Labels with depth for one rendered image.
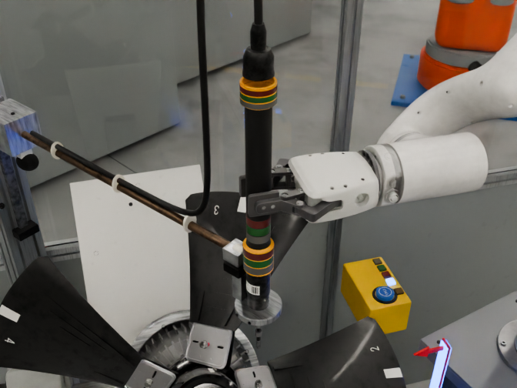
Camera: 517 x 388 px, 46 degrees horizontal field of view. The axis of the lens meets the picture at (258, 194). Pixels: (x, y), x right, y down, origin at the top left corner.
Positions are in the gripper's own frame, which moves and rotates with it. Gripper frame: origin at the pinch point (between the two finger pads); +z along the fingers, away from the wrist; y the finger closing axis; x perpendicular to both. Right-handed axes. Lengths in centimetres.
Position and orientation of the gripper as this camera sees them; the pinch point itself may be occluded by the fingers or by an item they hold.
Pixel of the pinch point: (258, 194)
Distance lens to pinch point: 79.6
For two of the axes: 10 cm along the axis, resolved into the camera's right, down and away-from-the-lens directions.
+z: -9.6, 1.5, -2.2
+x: 0.1, -8.2, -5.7
